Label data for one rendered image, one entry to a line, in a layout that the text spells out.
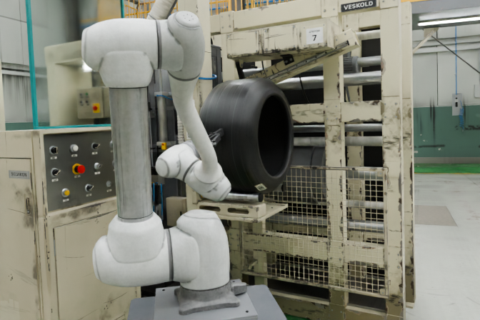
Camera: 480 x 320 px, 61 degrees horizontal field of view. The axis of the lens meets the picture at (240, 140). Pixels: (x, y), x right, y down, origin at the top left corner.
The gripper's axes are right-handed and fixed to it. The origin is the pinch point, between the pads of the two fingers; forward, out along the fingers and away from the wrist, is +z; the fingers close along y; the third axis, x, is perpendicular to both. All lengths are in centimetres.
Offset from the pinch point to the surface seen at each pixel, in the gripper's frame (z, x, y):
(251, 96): 18.1, -12.4, -9.9
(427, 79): 958, 172, -10
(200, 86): 31.8, -16.9, 26.5
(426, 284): 133, 163, -69
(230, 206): 5.6, 39.5, 4.7
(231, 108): 10.5, -9.0, -3.0
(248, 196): 9.2, 34.9, -4.2
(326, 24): 64, -37, -35
